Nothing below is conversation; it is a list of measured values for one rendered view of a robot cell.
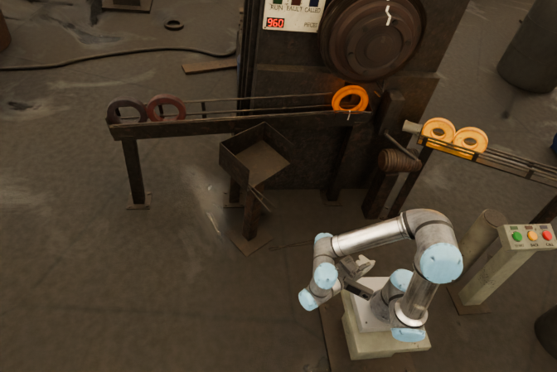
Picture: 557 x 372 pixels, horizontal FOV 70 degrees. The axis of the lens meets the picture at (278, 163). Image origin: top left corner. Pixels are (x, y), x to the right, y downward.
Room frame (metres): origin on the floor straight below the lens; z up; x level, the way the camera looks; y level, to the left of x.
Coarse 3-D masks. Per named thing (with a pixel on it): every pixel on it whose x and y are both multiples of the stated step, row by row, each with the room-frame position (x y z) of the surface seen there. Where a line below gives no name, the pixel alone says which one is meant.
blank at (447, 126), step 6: (432, 120) 1.66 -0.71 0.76; (438, 120) 1.65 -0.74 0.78; (444, 120) 1.65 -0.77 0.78; (426, 126) 1.66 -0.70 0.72; (432, 126) 1.65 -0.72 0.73; (438, 126) 1.64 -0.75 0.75; (444, 126) 1.63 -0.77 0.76; (450, 126) 1.62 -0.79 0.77; (426, 132) 1.65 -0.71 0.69; (432, 132) 1.66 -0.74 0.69; (444, 132) 1.63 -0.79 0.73; (450, 132) 1.62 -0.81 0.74; (438, 138) 1.63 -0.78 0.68; (444, 138) 1.62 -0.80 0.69; (450, 138) 1.61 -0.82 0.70; (432, 144) 1.64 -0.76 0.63; (444, 144) 1.62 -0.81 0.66
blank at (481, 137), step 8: (464, 128) 1.62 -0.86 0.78; (472, 128) 1.60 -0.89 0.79; (456, 136) 1.61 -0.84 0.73; (464, 136) 1.60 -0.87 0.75; (472, 136) 1.58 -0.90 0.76; (480, 136) 1.57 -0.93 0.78; (456, 144) 1.60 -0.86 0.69; (464, 144) 1.60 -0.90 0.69; (480, 144) 1.57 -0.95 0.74; (472, 152) 1.57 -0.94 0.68
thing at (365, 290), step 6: (348, 282) 0.79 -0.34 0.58; (354, 282) 0.79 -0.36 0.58; (348, 288) 0.78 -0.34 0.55; (354, 288) 0.77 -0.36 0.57; (360, 288) 0.77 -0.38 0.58; (366, 288) 0.78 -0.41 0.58; (360, 294) 0.76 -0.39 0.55; (366, 294) 0.76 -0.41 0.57; (372, 294) 0.76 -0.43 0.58; (366, 300) 0.75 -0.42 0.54
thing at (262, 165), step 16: (256, 128) 1.42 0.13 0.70; (272, 128) 1.42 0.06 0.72; (224, 144) 1.28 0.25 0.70; (240, 144) 1.35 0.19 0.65; (256, 144) 1.42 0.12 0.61; (272, 144) 1.41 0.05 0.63; (288, 144) 1.35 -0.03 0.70; (224, 160) 1.24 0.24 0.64; (240, 160) 1.30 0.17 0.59; (256, 160) 1.32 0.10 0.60; (272, 160) 1.33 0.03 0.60; (288, 160) 1.34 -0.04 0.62; (240, 176) 1.16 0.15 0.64; (256, 176) 1.22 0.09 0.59; (256, 192) 1.28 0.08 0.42; (256, 208) 1.29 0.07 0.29; (240, 224) 1.38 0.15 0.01; (256, 224) 1.30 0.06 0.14; (240, 240) 1.27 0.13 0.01; (256, 240) 1.29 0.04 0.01
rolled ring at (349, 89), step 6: (342, 90) 1.68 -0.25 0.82; (348, 90) 1.68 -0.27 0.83; (354, 90) 1.69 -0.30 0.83; (360, 90) 1.69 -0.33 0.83; (336, 96) 1.68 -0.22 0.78; (342, 96) 1.68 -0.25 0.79; (366, 96) 1.70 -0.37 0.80; (336, 102) 1.67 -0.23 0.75; (360, 102) 1.73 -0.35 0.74; (366, 102) 1.71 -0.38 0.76; (336, 108) 1.67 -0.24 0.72; (354, 108) 1.72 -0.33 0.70; (360, 108) 1.70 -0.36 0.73
